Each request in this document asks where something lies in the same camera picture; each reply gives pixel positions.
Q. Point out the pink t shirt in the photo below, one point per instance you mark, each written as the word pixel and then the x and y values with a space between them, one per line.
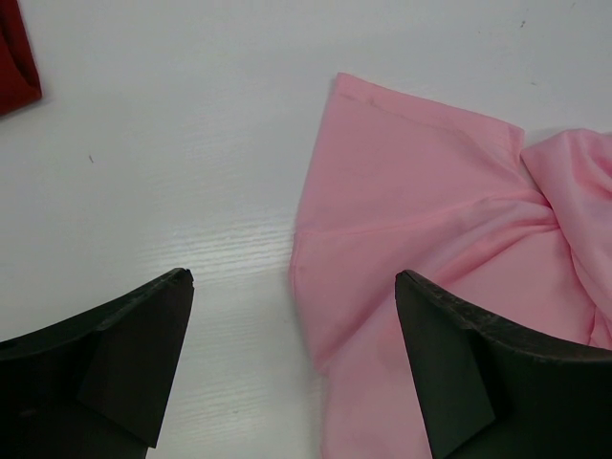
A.
pixel 403 183

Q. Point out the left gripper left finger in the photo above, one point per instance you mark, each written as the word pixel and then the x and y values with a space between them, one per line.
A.
pixel 96 385

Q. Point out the dark red folded t shirt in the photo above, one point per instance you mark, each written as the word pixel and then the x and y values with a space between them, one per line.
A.
pixel 20 83

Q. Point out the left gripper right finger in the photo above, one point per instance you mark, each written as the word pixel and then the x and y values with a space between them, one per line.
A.
pixel 489 387

